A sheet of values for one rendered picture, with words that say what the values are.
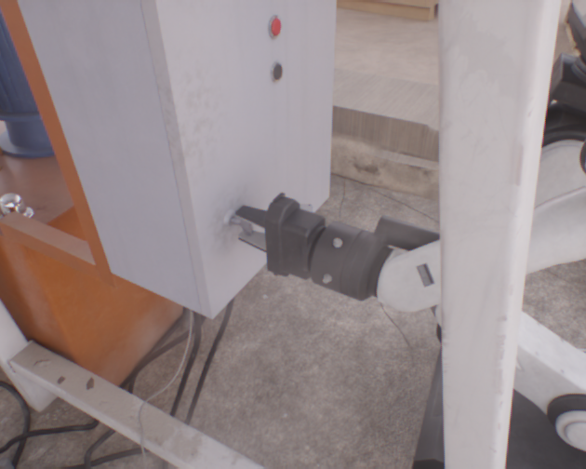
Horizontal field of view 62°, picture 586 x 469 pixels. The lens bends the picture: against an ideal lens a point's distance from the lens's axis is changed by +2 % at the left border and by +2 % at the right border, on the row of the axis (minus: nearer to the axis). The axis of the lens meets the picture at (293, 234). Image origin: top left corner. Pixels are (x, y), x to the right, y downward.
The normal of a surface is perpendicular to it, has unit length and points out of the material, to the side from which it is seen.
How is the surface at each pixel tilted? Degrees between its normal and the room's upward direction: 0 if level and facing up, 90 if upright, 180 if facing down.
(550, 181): 90
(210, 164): 90
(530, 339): 28
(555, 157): 90
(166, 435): 0
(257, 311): 0
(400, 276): 51
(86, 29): 90
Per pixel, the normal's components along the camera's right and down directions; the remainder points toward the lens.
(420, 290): -0.40, -0.09
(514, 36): -0.50, 0.58
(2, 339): 0.86, 0.31
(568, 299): -0.02, -0.79
